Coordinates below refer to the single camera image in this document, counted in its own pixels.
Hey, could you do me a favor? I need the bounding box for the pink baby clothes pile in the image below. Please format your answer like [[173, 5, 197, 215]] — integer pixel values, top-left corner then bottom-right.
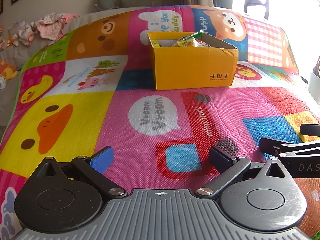
[[35, 14, 80, 40]]

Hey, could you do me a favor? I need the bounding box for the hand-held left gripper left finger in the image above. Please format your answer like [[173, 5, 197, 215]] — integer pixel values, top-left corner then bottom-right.
[[34, 145, 128, 200]]

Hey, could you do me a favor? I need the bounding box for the white floral baby garment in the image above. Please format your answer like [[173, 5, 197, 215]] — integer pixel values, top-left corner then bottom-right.
[[10, 22, 38, 46]]

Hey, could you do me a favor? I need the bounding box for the dark wooden chair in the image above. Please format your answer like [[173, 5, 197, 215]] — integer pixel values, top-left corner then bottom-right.
[[244, 0, 269, 20]]

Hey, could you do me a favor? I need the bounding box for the orange plush toy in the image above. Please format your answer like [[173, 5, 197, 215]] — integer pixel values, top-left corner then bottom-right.
[[0, 61, 18, 80]]

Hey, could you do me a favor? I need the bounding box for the colourful cartoon play mat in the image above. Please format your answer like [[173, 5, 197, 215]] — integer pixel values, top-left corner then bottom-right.
[[0, 5, 320, 240]]

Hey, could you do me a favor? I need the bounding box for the yellow cardboard box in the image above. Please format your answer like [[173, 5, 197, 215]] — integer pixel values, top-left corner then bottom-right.
[[147, 31, 239, 91]]

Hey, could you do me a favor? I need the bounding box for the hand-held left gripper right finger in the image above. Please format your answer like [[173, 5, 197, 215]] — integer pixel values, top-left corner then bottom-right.
[[196, 146, 290, 201]]

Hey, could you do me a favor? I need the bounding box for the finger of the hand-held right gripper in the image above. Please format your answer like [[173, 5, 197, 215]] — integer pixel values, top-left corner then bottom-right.
[[299, 124, 320, 137], [259, 137, 320, 158]]

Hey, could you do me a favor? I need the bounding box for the white bin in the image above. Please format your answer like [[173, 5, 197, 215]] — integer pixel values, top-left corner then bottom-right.
[[308, 72, 320, 98]]

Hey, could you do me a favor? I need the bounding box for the cartoon print snack packet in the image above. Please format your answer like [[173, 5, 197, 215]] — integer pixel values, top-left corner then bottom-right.
[[172, 31, 204, 48]]

